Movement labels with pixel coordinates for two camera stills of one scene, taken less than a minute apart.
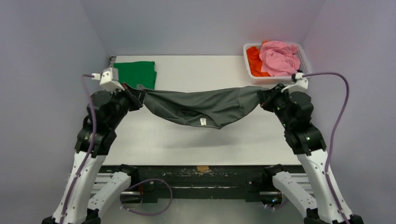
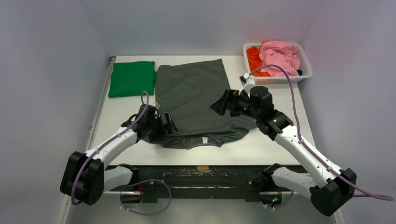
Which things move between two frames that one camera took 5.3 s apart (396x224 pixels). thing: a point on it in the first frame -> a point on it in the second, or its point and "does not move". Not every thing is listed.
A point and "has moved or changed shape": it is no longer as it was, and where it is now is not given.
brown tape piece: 202,168 does not move
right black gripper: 269,97 -> 231,102
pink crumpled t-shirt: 279,59 does not move
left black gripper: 134,97 -> 164,124
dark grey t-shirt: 206,110 has moved or changed shape
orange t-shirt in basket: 253,54 does not move
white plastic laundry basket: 304,67 does not move
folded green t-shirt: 135,73 does not move
